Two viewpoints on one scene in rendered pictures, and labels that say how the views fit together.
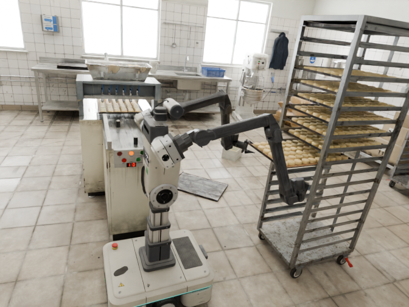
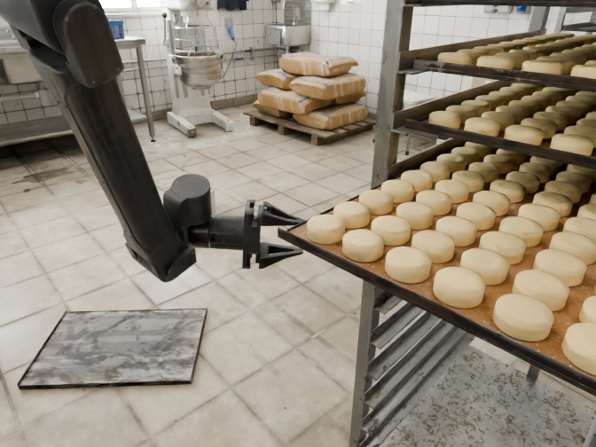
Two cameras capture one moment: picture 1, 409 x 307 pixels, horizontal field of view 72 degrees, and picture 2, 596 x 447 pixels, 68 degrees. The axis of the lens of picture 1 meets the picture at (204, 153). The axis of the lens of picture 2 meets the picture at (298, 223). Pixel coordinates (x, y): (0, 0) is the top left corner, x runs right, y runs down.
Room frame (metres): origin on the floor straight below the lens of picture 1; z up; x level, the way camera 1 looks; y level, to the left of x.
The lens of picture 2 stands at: (1.44, -0.15, 1.24)
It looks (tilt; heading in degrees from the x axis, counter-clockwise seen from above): 28 degrees down; 339
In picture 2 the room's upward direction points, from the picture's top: straight up
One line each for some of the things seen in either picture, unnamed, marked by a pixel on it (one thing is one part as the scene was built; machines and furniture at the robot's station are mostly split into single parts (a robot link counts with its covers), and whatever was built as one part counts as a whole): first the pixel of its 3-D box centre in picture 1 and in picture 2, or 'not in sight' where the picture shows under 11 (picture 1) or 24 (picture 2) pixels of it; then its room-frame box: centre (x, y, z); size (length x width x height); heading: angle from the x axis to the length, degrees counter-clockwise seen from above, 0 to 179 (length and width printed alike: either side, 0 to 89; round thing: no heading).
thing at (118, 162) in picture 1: (131, 157); not in sight; (1.87, 0.53, 0.77); 0.24 x 0.04 x 0.14; 113
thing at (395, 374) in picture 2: (296, 197); (439, 331); (2.16, -0.84, 0.42); 0.64 x 0.03 x 0.03; 115
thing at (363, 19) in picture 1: (321, 164); not in sight; (1.65, -0.74, 0.97); 0.03 x 0.03 x 1.70; 25
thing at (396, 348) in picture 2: (298, 188); (444, 304); (2.16, -0.84, 0.51); 0.64 x 0.03 x 0.03; 115
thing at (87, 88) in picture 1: (118, 97); not in sight; (2.67, 0.87, 1.01); 0.72 x 0.33 x 0.34; 113
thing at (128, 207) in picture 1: (125, 173); not in sight; (2.20, 0.67, 0.45); 0.70 x 0.34 x 0.90; 23
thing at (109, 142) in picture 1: (103, 108); not in sight; (2.71, 1.04, 0.87); 2.01 x 0.03 x 0.07; 23
